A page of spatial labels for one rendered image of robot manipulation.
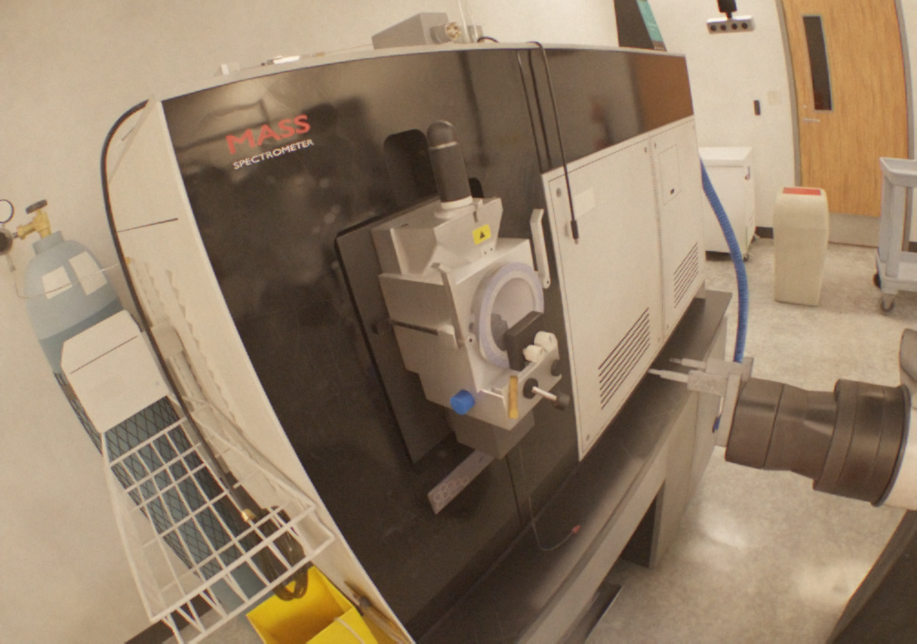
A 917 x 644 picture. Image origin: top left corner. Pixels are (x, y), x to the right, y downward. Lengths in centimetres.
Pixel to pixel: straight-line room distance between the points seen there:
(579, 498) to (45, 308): 112
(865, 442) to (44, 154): 160
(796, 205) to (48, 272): 316
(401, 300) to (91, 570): 159
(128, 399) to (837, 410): 70
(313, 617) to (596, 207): 69
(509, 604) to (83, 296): 99
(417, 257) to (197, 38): 135
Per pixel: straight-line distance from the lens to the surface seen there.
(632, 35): 122
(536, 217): 40
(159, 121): 32
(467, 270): 35
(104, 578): 183
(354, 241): 38
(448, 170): 36
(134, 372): 63
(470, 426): 46
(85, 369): 63
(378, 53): 41
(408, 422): 46
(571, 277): 64
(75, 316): 108
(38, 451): 159
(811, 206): 290
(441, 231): 34
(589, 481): 85
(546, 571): 74
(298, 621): 65
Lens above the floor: 137
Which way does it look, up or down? 22 degrees down
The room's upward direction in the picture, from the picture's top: 13 degrees counter-clockwise
